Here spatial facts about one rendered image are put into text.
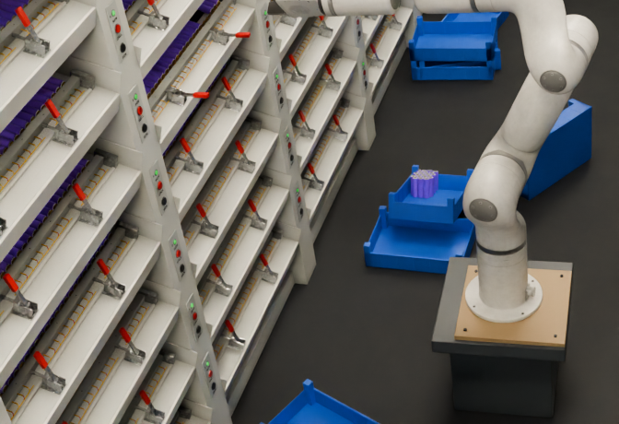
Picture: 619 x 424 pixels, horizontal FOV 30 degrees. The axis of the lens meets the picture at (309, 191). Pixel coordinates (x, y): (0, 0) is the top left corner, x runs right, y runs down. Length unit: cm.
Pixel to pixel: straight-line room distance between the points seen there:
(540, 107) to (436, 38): 197
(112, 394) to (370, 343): 100
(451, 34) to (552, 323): 184
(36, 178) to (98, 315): 38
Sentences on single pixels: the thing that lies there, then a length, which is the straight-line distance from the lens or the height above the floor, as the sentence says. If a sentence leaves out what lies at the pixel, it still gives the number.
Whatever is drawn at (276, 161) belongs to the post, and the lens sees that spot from 321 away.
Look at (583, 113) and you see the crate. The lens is 375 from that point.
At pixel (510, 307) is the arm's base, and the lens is 287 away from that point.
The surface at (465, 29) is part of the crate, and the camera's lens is 444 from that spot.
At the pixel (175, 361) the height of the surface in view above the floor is 37.
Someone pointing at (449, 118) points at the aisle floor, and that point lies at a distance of 411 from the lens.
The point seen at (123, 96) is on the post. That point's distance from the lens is 234.
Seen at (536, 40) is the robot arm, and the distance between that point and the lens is 237.
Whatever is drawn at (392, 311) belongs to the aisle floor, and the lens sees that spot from 335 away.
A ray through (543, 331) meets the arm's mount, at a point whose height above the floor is 29.
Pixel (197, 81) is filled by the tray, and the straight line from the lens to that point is 268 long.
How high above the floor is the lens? 226
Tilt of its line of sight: 36 degrees down
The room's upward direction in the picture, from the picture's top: 10 degrees counter-clockwise
